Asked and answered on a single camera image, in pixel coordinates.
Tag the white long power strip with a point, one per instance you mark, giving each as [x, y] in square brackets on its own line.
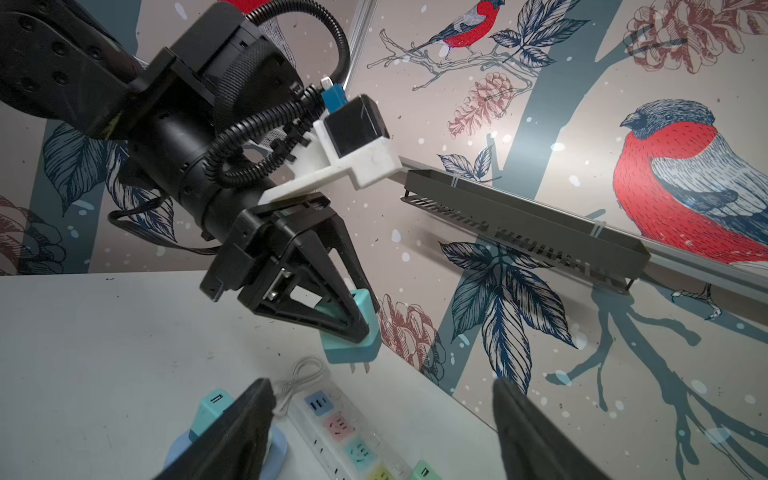
[341, 438]

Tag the teal charger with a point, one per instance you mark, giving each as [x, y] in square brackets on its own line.
[359, 342]
[209, 410]

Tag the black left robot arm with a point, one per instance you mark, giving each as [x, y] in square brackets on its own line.
[240, 122]

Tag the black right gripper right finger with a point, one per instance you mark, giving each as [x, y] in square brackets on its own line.
[532, 447]

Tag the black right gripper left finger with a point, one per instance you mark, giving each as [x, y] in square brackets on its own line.
[235, 446]

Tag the black hanging basket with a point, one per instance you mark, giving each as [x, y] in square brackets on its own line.
[576, 246]

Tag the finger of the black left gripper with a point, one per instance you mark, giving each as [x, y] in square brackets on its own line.
[334, 235]
[303, 287]

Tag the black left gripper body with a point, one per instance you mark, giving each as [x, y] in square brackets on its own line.
[260, 258]

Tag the green charger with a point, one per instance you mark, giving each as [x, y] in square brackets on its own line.
[424, 471]

